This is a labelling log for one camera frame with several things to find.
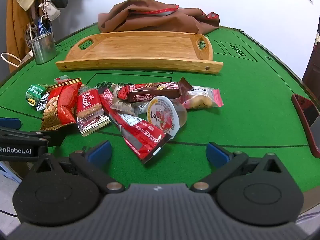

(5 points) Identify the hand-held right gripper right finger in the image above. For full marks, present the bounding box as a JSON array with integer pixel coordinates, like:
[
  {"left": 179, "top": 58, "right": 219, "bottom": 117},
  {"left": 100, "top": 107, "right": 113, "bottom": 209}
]
[{"left": 190, "top": 142, "right": 288, "bottom": 194}]

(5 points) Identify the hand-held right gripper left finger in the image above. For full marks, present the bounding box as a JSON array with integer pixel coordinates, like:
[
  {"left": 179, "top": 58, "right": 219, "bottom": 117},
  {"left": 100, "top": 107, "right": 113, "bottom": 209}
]
[{"left": 30, "top": 141, "right": 125, "bottom": 194}]

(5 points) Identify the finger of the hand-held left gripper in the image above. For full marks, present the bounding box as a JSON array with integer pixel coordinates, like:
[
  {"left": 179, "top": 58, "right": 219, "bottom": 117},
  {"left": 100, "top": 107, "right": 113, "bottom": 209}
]
[
  {"left": 31, "top": 128, "right": 73, "bottom": 148},
  {"left": 0, "top": 117, "right": 22, "bottom": 130}
]

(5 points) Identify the red nut packet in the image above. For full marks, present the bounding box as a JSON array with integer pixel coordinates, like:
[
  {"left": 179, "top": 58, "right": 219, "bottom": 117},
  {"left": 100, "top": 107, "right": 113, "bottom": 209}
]
[{"left": 40, "top": 78, "right": 82, "bottom": 131}]

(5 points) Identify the green snack packet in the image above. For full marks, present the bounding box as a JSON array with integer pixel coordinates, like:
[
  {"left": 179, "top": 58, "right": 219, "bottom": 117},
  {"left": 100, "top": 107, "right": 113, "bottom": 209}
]
[{"left": 25, "top": 84, "right": 49, "bottom": 107}]

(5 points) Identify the long red drink sachet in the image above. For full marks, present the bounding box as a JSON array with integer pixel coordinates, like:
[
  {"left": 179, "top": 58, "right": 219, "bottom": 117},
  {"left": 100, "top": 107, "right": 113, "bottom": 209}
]
[{"left": 99, "top": 87, "right": 168, "bottom": 165}]

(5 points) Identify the red biscuit packet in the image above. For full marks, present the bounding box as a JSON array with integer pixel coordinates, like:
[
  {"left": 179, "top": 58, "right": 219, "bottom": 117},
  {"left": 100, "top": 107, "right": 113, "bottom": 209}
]
[{"left": 76, "top": 87, "right": 111, "bottom": 137}]

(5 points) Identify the clear jelly cup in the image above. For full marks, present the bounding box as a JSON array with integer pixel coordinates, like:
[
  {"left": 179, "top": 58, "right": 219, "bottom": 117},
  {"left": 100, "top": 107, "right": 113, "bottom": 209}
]
[{"left": 147, "top": 96, "right": 188, "bottom": 139}]

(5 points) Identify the brown chocolate wafer bar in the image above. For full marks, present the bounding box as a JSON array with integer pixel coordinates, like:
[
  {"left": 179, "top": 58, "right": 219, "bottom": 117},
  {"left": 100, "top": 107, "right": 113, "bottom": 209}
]
[{"left": 117, "top": 77, "right": 193, "bottom": 103}]

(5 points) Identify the wooden tray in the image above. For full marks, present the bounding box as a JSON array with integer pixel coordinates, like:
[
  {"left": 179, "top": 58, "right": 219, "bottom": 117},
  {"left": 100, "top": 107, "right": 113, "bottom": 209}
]
[{"left": 55, "top": 31, "right": 224, "bottom": 74}]

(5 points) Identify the black white snack packet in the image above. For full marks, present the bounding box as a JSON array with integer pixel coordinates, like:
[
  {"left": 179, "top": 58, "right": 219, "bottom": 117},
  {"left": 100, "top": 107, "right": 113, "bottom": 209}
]
[{"left": 36, "top": 91, "right": 52, "bottom": 112}]

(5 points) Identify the grey clear snack packet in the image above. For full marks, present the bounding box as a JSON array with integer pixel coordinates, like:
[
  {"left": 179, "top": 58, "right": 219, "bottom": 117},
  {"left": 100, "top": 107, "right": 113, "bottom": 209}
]
[{"left": 110, "top": 85, "right": 150, "bottom": 117}]

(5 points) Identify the pink clear pastry packet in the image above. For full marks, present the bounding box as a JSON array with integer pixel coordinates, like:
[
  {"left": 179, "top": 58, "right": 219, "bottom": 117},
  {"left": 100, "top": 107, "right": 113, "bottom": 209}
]
[{"left": 179, "top": 86, "right": 224, "bottom": 111}]

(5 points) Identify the small white red packet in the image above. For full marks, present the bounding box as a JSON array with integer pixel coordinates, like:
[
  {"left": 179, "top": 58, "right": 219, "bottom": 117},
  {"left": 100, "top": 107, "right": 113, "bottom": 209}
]
[{"left": 54, "top": 76, "right": 75, "bottom": 84}]

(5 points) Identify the white charger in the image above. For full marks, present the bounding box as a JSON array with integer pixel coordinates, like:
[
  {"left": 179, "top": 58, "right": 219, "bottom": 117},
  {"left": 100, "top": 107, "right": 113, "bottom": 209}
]
[{"left": 22, "top": 49, "right": 34, "bottom": 63}]

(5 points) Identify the metal cup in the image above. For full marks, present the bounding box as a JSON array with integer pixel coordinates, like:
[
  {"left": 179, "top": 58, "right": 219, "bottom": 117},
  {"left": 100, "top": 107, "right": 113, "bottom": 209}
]
[{"left": 30, "top": 32, "right": 58, "bottom": 65}]

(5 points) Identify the white hanging pouch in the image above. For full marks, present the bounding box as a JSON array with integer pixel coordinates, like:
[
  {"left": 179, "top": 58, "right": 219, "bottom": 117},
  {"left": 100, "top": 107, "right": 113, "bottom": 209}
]
[{"left": 41, "top": 1, "right": 61, "bottom": 21}]

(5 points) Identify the dark wooden furniture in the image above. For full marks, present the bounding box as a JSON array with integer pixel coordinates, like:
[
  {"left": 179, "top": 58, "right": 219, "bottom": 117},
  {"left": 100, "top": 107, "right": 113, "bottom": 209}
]
[{"left": 301, "top": 44, "right": 320, "bottom": 98}]

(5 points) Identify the brown cloth bag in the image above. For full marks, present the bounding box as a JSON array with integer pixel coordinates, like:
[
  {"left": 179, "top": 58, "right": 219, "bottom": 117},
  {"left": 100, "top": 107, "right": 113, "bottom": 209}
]
[{"left": 97, "top": 2, "right": 220, "bottom": 34}]

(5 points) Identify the white cable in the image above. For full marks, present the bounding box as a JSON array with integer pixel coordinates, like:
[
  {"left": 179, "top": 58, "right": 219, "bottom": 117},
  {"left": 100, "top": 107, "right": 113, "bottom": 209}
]
[{"left": 1, "top": 52, "right": 23, "bottom": 67}]

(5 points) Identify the blue cable bundle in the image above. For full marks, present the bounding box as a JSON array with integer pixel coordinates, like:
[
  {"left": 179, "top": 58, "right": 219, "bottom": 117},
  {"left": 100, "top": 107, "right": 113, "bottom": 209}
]
[{"left": 34, "top": 15, "right": 53, "bottom": 37}]

